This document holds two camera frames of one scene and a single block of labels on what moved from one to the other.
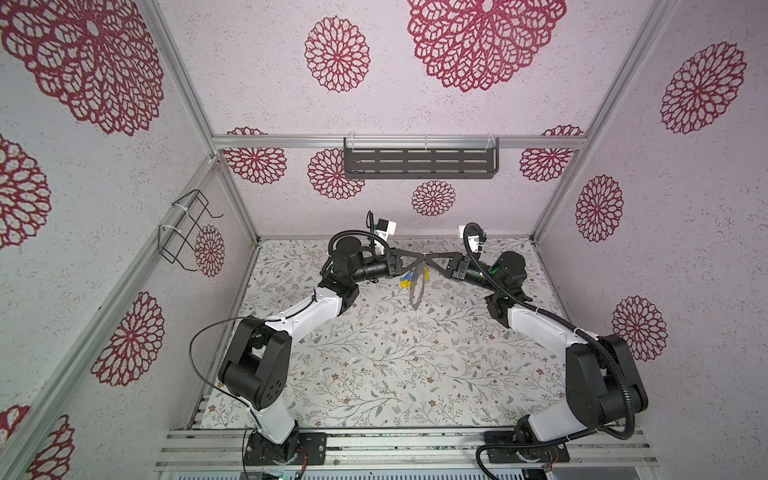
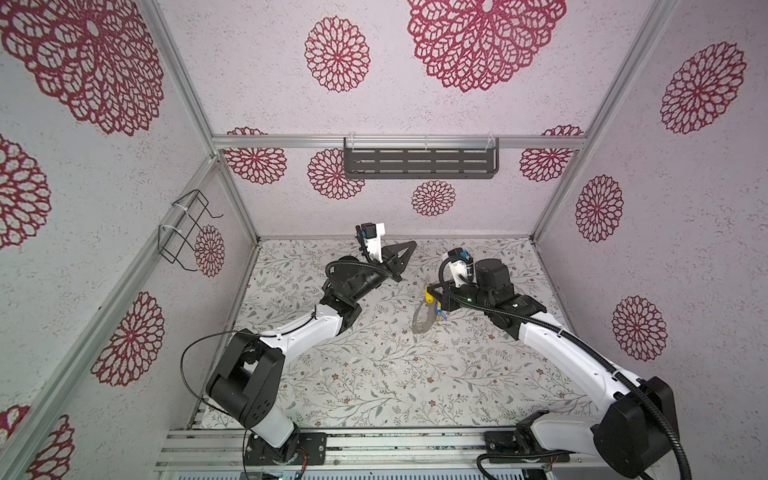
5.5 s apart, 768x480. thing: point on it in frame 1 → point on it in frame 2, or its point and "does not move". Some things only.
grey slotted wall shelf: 421,157 does not move
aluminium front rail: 451,450 does not move
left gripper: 394,262 does not move
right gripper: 458,267 → 447,301
